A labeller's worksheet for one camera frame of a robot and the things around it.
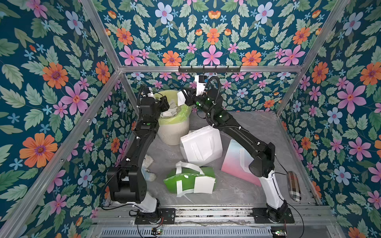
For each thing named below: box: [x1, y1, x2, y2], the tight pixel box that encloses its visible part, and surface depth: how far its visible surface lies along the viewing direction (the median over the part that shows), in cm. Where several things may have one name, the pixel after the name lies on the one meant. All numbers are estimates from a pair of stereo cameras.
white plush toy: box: [140, 154, 157, 182], surface depth 87 cm
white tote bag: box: [179, 124, 223, 167], surface depth 82 cm
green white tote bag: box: [163, 161, 216, 198], surface depth 67 cm
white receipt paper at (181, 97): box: [177, 89, 189, 107], surface depth 74 cm
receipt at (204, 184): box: [193, 176, 216, 194], surface depth 67 cm
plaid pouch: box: [287, 171, 302, 202], surface depth 82 cm
